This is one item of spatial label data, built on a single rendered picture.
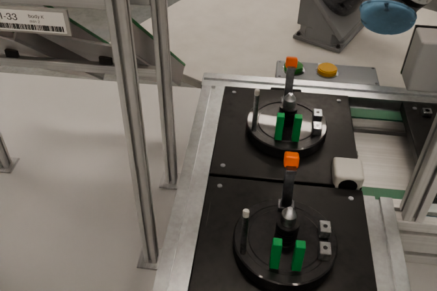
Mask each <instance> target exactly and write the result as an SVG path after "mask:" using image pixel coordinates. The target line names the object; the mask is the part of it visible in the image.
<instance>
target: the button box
mask: <svg viewBox="0 0 437 291"><path fill-rule="evenodd" d="M301 63H302V64H303V71H302V72H301V73H299V74H295V76H294V79H298V80H307V81H324V82H340V83H349V84H366V85H375V86H380V85H379V81H378V77H377V71H376V68H374V67H363V66H346V65H337V64H334V65H335V66H336V67H337V69H338V70H337V73H336V75H335V76H333V77H325V76H322V75H320V74H319V73H318V72H317V68H318V65H319V64H322V63H311V62H301ZM284 64H285V61H284V60H278V61H277V62H276V73H275V78H283V79H285V78H286V71H285V70H284Z"/></svg>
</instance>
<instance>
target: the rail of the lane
mask: <svg viewBox="0 0 437 291"><path fill-rule="evenodd" d="M202 85H209V86H211V88H214V89H215V86H224V87H225V86H234V87H243V88H259V89H268V90H283V91H284V90H285V79H283V78H274V77H257V76H248V75H232V74H223V73H206V72H205V73H204V75H203V78H202V83H201V89H202ZM293 92H308V93H317V94H333V95H347V96H348V97H349V103H350V108H362V109H371V110H387V111H395V112H400V107H401V103H402V102H411V103H428V104H436V105H437V93H434V92H418V91H409V90H407V89H406V88H400V87H391V86H375V85H366V84H349V83H340V82H324V81H307V80H298V79H294V82H293Z"/></svg>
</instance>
